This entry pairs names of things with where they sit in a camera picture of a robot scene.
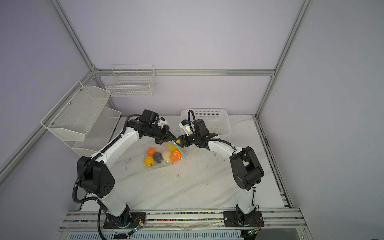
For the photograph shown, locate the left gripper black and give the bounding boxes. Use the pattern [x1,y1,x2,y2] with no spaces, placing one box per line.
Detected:
[145,124,177,145]

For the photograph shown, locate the white garlic bulb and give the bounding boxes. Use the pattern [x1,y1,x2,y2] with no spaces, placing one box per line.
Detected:
[162,150,172,163]

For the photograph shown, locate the clear zip top bag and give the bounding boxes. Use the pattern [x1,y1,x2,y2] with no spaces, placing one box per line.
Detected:
[143,132,185,171]

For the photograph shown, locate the black avocado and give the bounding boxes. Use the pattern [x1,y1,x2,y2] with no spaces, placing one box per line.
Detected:
[153,152,163,164]

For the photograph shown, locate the orange tangerine front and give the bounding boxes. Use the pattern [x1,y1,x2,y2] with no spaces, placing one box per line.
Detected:
[147,148,157,157]

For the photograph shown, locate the orange tangerine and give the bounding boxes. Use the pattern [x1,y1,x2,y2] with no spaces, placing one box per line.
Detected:
[170,149,183,163]
[147,148,157,157]

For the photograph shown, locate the orange tangerine back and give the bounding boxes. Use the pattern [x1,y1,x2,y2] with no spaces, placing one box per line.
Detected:
[170,149,183,163]

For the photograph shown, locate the round yellow fruit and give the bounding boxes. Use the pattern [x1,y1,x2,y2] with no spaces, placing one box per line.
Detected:
[144,156,155,167]

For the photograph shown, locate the white plastic perforated basket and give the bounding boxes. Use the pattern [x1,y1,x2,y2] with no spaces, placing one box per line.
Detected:
[192,109,232,138]

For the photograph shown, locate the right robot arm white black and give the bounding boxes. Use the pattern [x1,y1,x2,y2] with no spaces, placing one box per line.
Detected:
[176,119,264,228]

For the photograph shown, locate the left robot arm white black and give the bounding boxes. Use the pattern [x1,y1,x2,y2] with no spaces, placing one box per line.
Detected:
[72,110,176,228]

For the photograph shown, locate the lower white mesh shelf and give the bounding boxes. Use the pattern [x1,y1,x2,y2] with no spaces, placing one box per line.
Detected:
[72,108,121,157]

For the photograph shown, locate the white mesh shelf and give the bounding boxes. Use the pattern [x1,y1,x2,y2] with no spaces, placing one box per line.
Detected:
[72,108,121,157]
[41,81,111,142]

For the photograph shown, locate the upper white mesh shelf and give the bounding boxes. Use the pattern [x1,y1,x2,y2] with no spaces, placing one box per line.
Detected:
[41,81,111,142]

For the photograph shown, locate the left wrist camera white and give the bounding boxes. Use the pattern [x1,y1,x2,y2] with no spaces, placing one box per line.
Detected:
[158,117,168,128]

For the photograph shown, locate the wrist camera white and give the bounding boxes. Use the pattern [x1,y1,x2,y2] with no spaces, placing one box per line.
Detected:
[179,120,193,136]
[158,117,168,128]

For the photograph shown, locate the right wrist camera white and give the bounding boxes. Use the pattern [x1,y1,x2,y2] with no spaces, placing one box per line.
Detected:
[179,120,193,136]

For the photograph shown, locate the white wire wall basket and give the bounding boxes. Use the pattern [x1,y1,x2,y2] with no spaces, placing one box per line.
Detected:
[105,65,157,97]

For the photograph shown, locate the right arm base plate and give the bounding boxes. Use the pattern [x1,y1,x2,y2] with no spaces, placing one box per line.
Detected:
[223,209,265,227]

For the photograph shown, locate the black corrugated cable left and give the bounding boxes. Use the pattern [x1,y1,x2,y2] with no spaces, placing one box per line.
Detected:
[71,113,142,240]

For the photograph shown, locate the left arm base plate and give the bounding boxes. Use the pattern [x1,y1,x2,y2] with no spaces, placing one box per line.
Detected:
[103,212,147,229]

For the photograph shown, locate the aluminium front rail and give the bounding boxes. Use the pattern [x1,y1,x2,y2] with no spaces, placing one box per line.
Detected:
[59,208,308,232]

